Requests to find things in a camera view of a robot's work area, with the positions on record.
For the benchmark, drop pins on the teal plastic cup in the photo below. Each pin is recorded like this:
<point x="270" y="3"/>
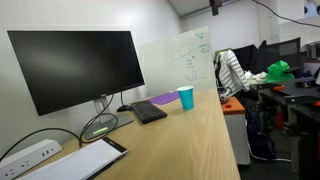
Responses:
<point x="186" y="98"/>

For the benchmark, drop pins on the purple mat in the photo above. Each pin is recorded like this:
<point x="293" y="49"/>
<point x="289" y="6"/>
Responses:
<point x="163" y="98"/>

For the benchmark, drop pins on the black keyboard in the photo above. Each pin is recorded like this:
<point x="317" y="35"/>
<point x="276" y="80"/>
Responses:
<point x="148" y="111"/>

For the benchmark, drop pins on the glass whiteboard panel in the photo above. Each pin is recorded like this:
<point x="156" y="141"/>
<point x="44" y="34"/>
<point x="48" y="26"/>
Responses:
<point x="180" y="60"/>

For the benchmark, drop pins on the black computer mouse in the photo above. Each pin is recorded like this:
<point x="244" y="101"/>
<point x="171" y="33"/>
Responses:
<point x="124" y="108"/>

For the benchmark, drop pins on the silver monitor stand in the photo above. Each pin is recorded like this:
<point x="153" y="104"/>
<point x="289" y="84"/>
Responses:
<point x="105" y="121"/>

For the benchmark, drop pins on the red round object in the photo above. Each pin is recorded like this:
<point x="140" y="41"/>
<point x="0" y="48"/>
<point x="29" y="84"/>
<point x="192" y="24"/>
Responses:
<point x="228" y="106"/>

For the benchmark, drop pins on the white puffer jacket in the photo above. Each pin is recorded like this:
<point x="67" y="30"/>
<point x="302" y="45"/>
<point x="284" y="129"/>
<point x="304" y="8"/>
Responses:
<point x="231" y="71"/>

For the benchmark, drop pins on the white cabinet with orange top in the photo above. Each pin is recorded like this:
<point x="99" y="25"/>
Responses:
<point x="236" y="133"/>

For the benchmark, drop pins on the black computer monitor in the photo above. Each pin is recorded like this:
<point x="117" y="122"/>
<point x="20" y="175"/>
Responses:
<point x="73" y="66"/>

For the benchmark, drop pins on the green plastic bag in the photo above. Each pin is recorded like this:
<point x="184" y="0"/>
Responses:
<point x="279" y="70"/>

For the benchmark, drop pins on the black workbench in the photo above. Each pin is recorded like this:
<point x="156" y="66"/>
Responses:
<point x="293" y="110"/>

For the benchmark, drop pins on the white power strip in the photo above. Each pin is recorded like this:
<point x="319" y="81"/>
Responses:
<point x="26" y="160"/>

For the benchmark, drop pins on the black ceiling camera mount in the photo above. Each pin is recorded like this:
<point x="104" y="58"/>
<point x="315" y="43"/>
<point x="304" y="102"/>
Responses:
<point x="215" y="6"/>

